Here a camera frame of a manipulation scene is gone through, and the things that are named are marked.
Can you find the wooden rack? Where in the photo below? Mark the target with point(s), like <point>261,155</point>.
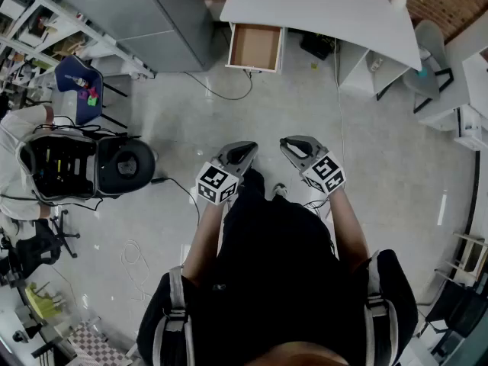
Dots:
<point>467,254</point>

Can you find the blue chair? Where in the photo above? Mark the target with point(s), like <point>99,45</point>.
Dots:
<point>85,109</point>

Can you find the person's right forearm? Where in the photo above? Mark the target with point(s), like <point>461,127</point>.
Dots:
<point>348,227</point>

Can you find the person's left forearm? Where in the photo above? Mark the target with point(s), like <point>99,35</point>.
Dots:
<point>204,238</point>

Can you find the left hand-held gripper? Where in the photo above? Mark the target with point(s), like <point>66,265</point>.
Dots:
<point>215,183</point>

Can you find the checkered cloth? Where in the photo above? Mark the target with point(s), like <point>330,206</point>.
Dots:
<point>95,345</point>

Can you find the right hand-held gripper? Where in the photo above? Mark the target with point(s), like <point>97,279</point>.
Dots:
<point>324,172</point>

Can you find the white desk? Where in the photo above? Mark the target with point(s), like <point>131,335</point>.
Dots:
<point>324,13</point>

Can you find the white shelf rack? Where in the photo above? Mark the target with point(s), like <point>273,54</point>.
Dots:
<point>42,21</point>

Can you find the grey chair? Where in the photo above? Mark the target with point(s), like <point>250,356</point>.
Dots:
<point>429,63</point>

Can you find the white drawer with brown bottom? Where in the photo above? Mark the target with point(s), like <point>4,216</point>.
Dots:
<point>254,46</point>

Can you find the green toy block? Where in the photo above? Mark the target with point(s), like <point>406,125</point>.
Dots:
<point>92,100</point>

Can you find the white open shelf unit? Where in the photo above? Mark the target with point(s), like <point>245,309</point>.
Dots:
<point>362,71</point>

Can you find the person's black clothing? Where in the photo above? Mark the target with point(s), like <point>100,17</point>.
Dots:
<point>274,265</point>

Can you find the yellow-green plastic item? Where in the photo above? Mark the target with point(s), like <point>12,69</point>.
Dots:
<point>43,299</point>

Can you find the black office chair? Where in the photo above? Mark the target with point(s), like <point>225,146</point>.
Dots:
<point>38,242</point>

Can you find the white power strip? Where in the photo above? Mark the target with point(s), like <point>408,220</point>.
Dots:
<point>375,64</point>

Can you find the black power adapter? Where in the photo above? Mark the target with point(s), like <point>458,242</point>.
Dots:
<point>158,180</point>

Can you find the black box under desk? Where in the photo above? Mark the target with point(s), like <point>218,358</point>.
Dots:
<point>318,46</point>

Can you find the person's light shoe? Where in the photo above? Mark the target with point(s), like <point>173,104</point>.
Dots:
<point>280,190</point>

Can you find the grey metal cabinet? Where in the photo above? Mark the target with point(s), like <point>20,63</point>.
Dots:
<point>152,17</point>

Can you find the white side table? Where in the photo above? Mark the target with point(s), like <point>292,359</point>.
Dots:
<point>472,86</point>

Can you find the purple toy block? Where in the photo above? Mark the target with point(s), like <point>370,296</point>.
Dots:
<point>83,95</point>

